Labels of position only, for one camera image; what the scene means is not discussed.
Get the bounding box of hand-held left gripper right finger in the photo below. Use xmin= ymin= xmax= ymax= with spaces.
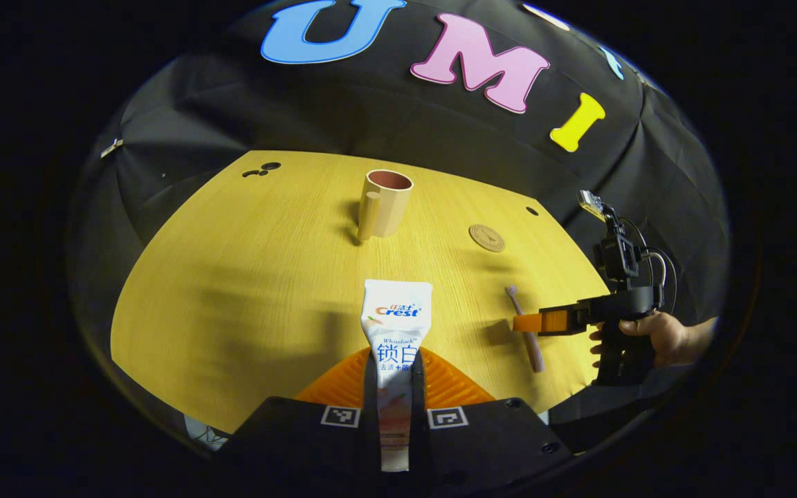
xmin=409 ymin=348 xmax=576 ymax=485

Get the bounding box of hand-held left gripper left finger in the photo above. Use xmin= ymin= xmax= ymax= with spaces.
xmin=222 ymin=348 xmax=380 ymax=479

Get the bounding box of pink toothbrush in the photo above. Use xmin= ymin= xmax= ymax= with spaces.
xmin=505 ymin=284 xmax=545 ymax=373

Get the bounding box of round brown coaster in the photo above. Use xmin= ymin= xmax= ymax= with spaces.
xmin=468 ymin=224 xmax=506 ymax=252

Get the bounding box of white toothpaste tube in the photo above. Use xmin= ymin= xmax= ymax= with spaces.
xmin=360 ymin=279 xmax=434 ymax=472

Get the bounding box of beige cup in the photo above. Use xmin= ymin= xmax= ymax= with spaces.
xmin=358 ymin=169 xmax=414 ymax=242

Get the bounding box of wooden desktop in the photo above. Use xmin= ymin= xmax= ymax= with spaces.
xmin=109 ymin=150 xmax=610 ymax=436

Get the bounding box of black backdrop cloth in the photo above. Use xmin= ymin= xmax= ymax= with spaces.
xmin=70 ymin=0 xmax=730 ymax=333

